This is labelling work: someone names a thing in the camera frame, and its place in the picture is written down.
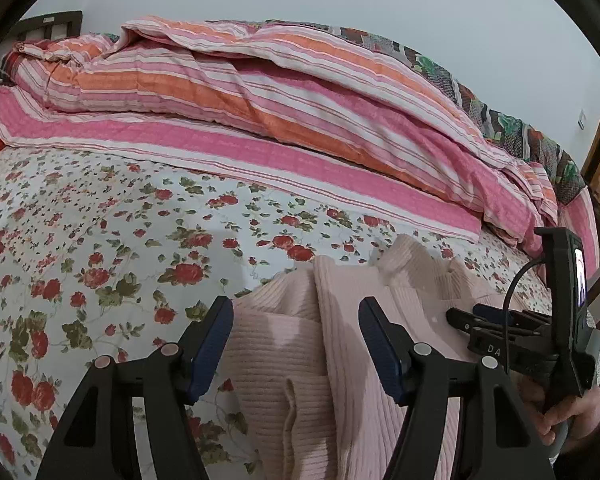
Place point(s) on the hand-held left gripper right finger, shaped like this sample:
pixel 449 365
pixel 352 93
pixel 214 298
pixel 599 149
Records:
pixel 380 350

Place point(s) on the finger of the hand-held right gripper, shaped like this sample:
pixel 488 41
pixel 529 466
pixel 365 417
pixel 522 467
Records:
pixel 462 321
pixel 490 312

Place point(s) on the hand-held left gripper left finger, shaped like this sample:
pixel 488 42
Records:
pixel 212 345

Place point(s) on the pink knit sweater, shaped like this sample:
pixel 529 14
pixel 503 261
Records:
pixel 290 340

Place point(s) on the person's right hand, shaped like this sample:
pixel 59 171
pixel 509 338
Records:
pixel 565 412

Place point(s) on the floral bed sheet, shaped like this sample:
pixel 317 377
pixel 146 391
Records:
pixel 105 240

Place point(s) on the floral patchwork quilt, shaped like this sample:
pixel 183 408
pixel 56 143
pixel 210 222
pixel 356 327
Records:
pixel 510 130

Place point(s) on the pink striped quilt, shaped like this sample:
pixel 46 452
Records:
pixel 280 110

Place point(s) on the dark wooden headboard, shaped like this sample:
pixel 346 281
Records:
pixel 55 22

